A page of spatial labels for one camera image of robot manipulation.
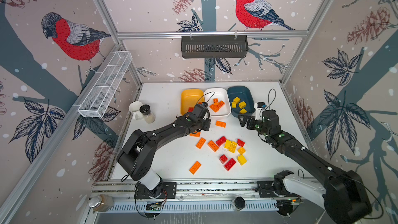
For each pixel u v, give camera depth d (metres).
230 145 0.87
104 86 0.78
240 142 0.88
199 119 0.69
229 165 0.81
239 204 0.62
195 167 0.80
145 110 0.92
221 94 1.08
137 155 0.44
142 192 0.72
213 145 0.88
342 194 0.40
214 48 1.07
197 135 0.92
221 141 0.88
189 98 1.13
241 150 0.86
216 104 1.05
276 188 0.67
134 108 0.95
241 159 0.82
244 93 1.13
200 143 0.88
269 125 0.63
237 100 1.07
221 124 0.98
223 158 0.80
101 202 0.63
